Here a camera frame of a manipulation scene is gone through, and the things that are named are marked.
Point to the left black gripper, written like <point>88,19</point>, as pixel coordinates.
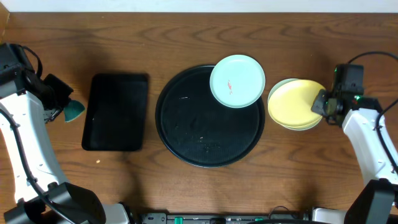
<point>64,93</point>

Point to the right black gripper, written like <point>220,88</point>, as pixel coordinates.
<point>318,103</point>

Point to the green sponge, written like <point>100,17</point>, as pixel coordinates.
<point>73,110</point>

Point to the light blue plate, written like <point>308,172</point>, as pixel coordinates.
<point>280,85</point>
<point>237,81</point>

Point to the yellow plate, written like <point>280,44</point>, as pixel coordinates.
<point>293,104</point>

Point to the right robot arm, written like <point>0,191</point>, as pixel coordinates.
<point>362,120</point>

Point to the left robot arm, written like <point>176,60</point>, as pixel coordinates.
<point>43,194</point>

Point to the rectangular black tray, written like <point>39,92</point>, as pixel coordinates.
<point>116,112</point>

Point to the round black tray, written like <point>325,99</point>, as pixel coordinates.
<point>199,130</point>

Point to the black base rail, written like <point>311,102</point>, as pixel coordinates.
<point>166,217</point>

